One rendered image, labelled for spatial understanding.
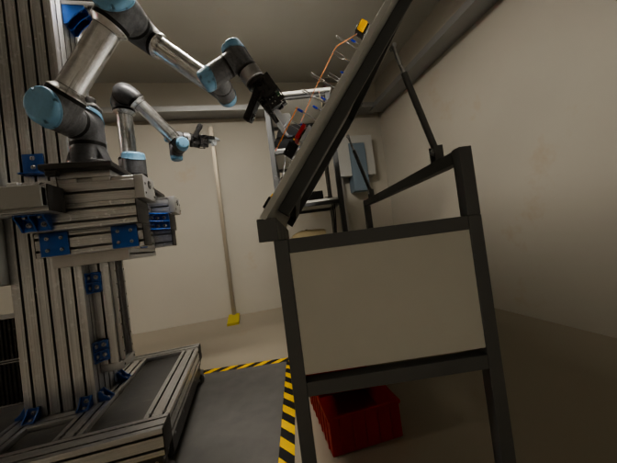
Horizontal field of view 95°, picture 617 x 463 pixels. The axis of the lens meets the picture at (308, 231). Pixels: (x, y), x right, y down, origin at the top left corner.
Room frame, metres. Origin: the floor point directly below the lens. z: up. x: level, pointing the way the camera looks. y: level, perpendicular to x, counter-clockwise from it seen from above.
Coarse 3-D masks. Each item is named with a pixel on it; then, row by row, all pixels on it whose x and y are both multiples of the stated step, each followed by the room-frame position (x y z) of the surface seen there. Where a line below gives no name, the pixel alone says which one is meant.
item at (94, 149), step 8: (72, 144) 1.03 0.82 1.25; (80, 144) 1.03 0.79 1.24; (88, 144) 1.04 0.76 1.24; (96, 144) 1.06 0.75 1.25; (104, 144) 1.09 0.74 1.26; (72, 152) 1.02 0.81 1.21; (80, 152) 1.02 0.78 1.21; (88, 152) 1.03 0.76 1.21; (96, 152) 1.06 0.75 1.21; (104, 152) 1.08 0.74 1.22; (72, 160) 1.01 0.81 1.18; (80, 160) 1.01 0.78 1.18; (88, 160) 1.02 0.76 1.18; (96, 160) 1.04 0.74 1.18; (104, 160) 1.06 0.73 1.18
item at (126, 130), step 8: (112, 96) 1.60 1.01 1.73; (112, 104) 1.63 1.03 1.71; (120, 104) 1.61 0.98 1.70; (120, 112) 1.63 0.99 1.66; (128, 112) 1.65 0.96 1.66; (120, 120) 1.63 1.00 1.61; (128, 120) 1.65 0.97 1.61; (120, 128) 1.63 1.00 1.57; (128, 128) 1.64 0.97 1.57; (120, 136) 1.63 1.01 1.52; (128, 136) 1.64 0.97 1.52; (120, 144) 1.64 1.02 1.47; (128, 144) 1.64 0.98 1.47; (120, 152) 1.64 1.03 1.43; (120, 160) 1.62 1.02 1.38
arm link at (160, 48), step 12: (144, 36) 1.04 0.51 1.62; (156, 36) 1.05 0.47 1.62; (144, 48) 1.07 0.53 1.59; (156, 48) 1.06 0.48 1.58; (168, 48) 1.05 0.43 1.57; (168, 60) 1.07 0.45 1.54; (180, 60) 1.06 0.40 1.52; (192, 60) 1.06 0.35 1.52; (180, 72) 1.08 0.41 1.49; (192, 72) 1.06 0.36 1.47; (216, 96) 1.08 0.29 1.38; (228, 96) 1.07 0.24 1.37
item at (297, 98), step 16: (288, 96) 2.02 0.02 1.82; (304, 96) 2.03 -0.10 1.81; (288, 112) 2.30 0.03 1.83; (272, 128) 2.52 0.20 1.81; (272, 144) 2.01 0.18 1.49; (272, 160) 2.01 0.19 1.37; (288, 160) 2.31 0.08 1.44; (336, 160) 2.03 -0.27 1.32; (336, 176) 2.03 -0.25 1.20; (304, 208) 2.35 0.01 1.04; (320, 208) 2.54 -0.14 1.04
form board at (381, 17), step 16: (384, 16) 0.82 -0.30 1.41; (368, 32) 0.80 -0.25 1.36; (368, 48) 0.89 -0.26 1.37; (352, 64) 0.80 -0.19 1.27; (352, 80) 0.93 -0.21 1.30; (336, 96) 0.80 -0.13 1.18; (320, 112) 0.80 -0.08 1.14; (320, 128) 0.84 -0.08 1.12; (304, 144) 0.79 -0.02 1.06; (304, 160) 0.88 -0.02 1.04; (288, 176) 0.79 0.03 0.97; (304, 192) 1.76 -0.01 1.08; (272, 208) 0.79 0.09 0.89
